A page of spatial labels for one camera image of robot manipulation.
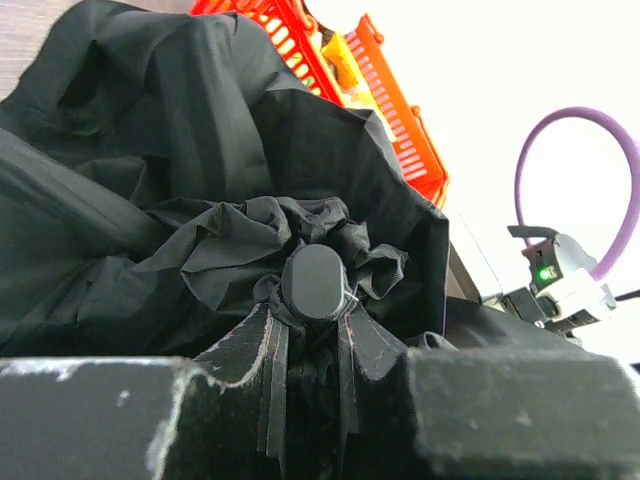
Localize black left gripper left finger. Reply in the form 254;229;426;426
1;305;289;479

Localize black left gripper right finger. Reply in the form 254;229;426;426
338;309;639;479

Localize black folding umbrella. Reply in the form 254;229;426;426
0;0;576;361

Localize yellow Lays chips bag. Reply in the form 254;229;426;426
321;32;362;95

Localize red plastic shopping basket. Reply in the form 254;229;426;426
190;1;449;208

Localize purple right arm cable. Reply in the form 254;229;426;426
514;106;640;281

